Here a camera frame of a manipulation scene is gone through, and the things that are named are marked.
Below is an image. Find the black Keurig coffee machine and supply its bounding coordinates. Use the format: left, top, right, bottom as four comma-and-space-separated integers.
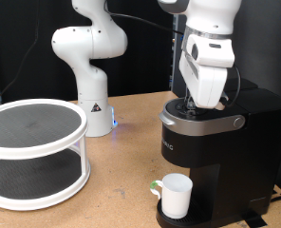
156, 78, 281, 228

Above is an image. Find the black hanging cable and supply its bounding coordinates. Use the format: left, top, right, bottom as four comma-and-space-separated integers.
0, 0, 40, 105

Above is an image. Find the aluminium frame post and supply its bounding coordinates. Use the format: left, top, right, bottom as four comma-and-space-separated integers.
170, 13, 184, 93

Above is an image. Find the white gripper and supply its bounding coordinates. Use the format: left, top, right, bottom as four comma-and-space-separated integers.
178, 32, 236, 116

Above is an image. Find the white two-tier turntable shelf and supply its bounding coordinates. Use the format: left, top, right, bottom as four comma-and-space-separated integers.
0, 98, 91, 212

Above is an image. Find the white mug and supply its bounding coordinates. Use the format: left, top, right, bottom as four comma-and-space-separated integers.
149, 172, 194, 219

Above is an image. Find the black power cord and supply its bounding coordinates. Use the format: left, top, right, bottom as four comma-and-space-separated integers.
269, 189, 281, 203

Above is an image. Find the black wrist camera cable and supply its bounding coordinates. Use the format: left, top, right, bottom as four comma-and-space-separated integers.
103, 0, 242, 108

